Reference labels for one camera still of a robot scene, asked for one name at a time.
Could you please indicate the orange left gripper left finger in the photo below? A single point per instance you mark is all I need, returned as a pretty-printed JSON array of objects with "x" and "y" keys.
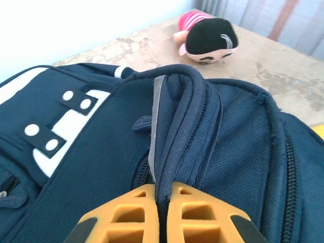
[{"x": 126, "y": 222}]

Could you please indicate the plush doll with black hair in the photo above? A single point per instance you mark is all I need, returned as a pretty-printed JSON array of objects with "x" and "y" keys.
[{"x": 210, "y": 38}]

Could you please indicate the navy blue backpack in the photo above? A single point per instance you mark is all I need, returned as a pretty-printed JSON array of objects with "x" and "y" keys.
[{"x": 106, "y": 157}]

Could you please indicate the yellow picture book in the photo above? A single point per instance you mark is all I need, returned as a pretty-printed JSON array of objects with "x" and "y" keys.
[{"x": 319, "y": 132}]

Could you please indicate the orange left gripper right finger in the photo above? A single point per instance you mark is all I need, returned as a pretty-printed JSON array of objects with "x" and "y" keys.
[{"x": 202, "y": 222}]

